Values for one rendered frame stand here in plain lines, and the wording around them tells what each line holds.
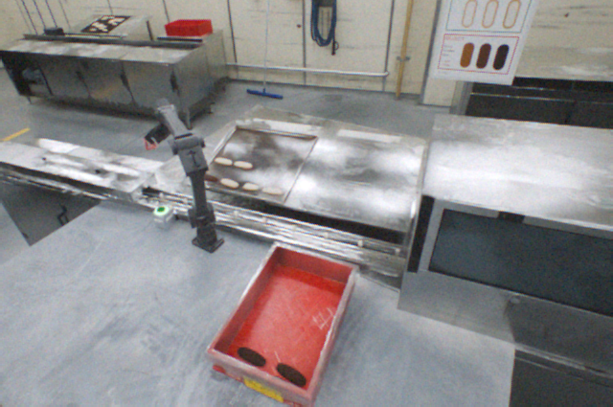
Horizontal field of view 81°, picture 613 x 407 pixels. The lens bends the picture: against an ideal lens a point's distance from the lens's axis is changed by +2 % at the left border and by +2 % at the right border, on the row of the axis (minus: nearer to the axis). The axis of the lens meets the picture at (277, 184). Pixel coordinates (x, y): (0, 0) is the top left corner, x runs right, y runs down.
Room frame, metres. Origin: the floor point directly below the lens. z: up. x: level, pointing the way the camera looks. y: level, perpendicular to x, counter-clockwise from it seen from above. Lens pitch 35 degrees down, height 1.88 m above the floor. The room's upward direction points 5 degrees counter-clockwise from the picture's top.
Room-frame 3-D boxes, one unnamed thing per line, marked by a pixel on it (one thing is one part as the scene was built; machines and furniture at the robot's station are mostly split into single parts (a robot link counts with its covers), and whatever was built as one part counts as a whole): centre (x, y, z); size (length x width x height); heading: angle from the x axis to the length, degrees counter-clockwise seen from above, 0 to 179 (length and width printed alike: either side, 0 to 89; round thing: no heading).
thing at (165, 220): (1.26, 0.53, 0.84); 0.08 x 0.08 x 0.11; 64
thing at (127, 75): (5.10, 2.06, 0.51); 3.00 x 1.26 x 1.03; 64
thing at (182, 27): (5.02, 0.98, 0.94); 0.51 x 0.36 x 0.13; 68
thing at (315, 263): (0.70, -0.01, 0.88); 0.49 x 0.34 x 0.10; 152
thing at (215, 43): (5.02, 0.98, 0.44); 0.70 x 0.55 x 0.87; 64
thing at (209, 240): (1.11, 0.31, 0.86); 0.12 x 0.09 x 0.08; 54
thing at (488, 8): (1.54, -0.89, 1.50); 0.33 x 0.01 x 0.45; 58
